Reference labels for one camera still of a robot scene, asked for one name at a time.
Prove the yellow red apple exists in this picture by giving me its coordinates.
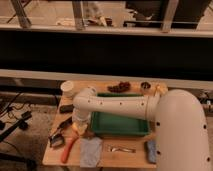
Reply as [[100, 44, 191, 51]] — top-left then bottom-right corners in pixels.
[[72, 123, 81, 134]]

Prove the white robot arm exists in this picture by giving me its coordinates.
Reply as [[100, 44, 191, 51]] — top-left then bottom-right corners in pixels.
[[73, 87, 212, 171]]

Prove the metal fork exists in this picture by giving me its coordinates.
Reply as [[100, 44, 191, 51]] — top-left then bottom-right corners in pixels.
[[108, 146, 136, 153]]

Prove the bunch of dark grapes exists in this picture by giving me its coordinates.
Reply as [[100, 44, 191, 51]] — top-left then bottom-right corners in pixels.
[[107, 82, 131, 93]]

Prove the green plastic tray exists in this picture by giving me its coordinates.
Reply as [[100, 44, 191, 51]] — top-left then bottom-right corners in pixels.
[[89, 92, 152, 137]]

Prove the blue sponge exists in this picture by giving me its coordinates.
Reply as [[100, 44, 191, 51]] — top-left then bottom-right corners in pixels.
[[145, 140, 156, 164]]

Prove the small metal cup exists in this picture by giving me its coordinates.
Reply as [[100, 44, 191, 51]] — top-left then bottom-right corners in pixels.
[[141, 82, 151, 90]]

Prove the grey blue cloth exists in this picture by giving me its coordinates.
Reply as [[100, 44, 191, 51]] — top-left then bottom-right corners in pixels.
[[80, 137, 103, 168]]

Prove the black camera stand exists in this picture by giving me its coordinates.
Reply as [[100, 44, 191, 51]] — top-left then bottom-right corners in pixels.
[[0, 111, 37, 171]]

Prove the black eraser block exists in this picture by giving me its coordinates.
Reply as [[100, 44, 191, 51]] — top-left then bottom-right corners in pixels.
[[59, 104, 74, 114]]

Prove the white plastic cup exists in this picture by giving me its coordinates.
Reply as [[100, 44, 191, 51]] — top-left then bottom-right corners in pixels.
[[60, 81, 74, 98]]

